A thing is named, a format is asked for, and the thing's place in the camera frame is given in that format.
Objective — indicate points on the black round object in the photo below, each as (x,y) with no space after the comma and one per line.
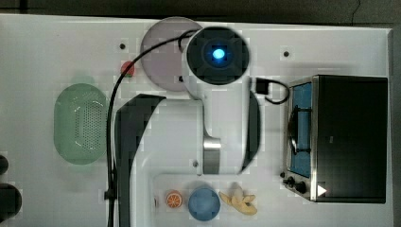
(4,164)
(10,201)

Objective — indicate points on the black toaster oven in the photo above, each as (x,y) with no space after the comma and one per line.
(336,143)

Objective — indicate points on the blue cup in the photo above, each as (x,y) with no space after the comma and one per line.
(203,203)

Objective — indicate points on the black round object lower left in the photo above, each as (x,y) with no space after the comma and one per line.
(10,201)

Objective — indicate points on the black round object upper left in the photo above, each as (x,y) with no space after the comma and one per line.
(4,164)

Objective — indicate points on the toy orange slice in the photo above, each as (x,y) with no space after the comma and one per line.
(174,199)

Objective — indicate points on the toy peeled banana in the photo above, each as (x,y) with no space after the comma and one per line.
(241,202)

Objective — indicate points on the green perforated colander basket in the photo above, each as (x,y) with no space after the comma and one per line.
(80,115)

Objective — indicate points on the red toy strawberry by plate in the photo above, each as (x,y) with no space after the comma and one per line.
(128,69)

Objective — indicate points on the round grey plate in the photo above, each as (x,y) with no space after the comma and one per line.
(163,65)

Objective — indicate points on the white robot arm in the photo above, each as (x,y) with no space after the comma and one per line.
(216,130)

